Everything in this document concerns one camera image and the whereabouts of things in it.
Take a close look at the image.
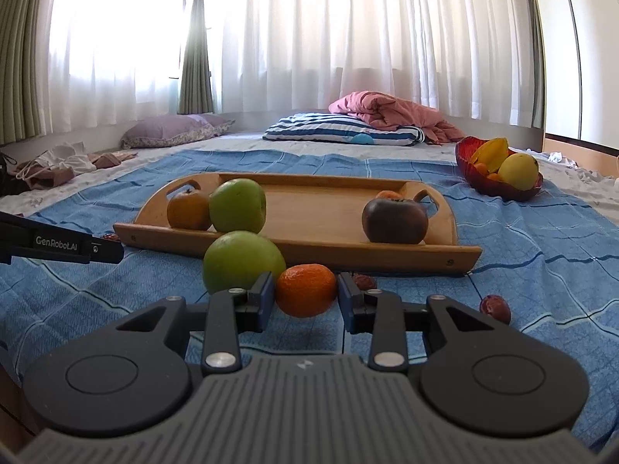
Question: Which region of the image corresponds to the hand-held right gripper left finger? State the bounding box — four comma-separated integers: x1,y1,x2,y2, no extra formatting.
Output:
113,272,275,377

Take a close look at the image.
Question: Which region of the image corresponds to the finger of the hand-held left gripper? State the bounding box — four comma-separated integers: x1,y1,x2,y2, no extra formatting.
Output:
89,235,125,265

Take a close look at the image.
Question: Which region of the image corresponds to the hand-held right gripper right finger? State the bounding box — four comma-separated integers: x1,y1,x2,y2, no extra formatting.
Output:
337,272,504,376

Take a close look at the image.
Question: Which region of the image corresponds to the green apple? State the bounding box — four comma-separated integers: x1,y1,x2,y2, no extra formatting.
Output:
209,178,268,234
202,230,287,295

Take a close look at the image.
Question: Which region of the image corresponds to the large brownish orange fruit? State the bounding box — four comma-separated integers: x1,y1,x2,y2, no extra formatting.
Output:
167,188,214,231

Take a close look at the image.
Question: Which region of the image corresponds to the dark purple tomato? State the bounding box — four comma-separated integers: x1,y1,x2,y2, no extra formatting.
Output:
362,198,429,245

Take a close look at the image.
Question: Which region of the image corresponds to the wooden tray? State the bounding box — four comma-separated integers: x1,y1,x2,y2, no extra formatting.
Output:
113,172,483,276

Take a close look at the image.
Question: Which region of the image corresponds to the white garment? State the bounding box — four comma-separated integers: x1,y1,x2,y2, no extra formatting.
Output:
41,142,97,175

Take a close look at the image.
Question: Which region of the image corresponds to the pink-brown garment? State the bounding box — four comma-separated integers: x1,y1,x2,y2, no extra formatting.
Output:
14,151,139,190

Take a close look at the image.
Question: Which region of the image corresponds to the purple pillow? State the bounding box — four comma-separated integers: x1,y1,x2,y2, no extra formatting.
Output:
120,114,236,150

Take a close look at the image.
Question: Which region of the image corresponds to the grey-green curtain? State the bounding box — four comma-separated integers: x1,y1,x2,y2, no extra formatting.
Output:
176,0,216,115
525,0,547,131
0,0,66,146

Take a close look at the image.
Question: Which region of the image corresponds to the white bedsheet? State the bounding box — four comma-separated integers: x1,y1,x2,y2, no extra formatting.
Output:
0,130,619,233

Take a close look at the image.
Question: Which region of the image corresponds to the blue white striped pillow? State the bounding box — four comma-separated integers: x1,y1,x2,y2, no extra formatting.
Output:
262,113,426,147

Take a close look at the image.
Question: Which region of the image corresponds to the red glass bowl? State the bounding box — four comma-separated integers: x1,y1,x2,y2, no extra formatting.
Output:
455,136,544,202

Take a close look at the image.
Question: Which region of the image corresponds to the blue checkered blanket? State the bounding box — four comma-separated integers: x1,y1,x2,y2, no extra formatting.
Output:
0,149,619,397

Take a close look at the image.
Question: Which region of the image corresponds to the pink quilt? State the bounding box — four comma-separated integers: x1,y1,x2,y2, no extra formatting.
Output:
329,90,466,145

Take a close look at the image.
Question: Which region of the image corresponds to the yellow starfruit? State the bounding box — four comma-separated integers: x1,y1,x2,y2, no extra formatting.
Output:
470,138,510,170

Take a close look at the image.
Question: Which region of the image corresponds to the yellow pear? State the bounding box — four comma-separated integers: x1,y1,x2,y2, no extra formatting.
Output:
498,153,539,191

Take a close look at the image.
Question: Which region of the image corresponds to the small white cloth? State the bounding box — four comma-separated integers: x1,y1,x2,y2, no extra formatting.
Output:
546,151,580,169

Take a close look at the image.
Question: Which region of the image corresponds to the white sheer curtain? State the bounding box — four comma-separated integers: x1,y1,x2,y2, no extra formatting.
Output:
43,0,537,129

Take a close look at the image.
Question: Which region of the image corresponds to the white wardrobe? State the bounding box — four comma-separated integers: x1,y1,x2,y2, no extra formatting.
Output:
527,0,619,143

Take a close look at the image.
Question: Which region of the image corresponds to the wooden bed frame board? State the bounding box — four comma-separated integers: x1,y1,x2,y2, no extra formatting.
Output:
544,133,619,175

